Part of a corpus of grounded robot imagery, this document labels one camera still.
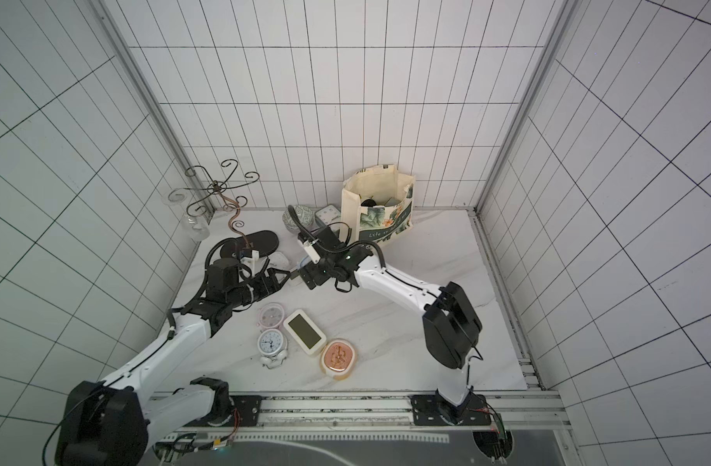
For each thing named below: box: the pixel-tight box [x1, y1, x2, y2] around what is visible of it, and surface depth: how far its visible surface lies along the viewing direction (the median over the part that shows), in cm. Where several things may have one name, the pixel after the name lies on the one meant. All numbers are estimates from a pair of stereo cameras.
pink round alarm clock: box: [258, 301, 285, 329], surface depth 89 cm
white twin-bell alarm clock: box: [257, 328, 289, 370], surface depth 81 cm
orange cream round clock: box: [319, 338, 357, 381], surface depth 81 cm
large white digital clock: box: [282, 308, 328, 357], surface depth 84 cm
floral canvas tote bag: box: [339, 164, 416, 244], surface depth 102 cm
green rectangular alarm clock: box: [314, 203, 341, 227], surface depth 119 cm
